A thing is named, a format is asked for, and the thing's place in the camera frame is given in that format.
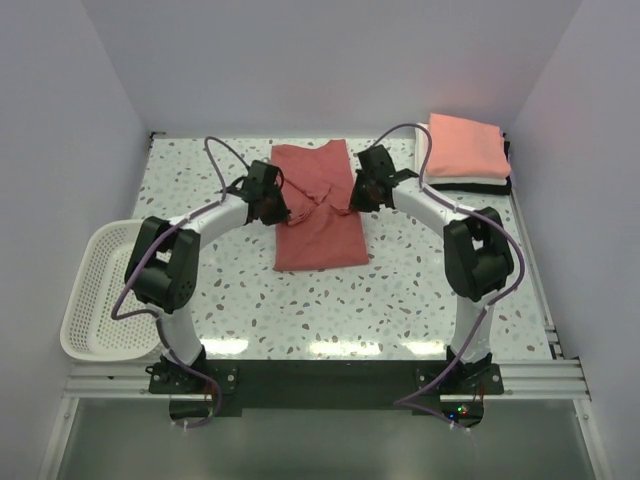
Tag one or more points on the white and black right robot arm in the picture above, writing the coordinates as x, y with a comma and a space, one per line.
477, 250

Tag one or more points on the folded white t-shirt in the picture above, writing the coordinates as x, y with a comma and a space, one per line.
420, 150

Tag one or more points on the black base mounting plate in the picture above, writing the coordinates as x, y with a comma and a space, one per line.
228, 388

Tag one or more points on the white perforated plastic basket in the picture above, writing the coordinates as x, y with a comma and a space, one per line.
88, 333

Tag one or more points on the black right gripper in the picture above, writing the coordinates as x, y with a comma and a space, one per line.
361, 194

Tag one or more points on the red t-shirt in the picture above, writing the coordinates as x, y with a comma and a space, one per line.
322, 232

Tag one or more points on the folded salmon pink t-shirt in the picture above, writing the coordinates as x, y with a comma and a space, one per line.
466, 148

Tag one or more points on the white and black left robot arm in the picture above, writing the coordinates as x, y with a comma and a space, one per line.
162, 271

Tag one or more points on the folded black t-shirt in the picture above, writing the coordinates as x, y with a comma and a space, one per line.
476, 188

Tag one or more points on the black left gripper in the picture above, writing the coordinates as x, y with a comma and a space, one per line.
275, 208

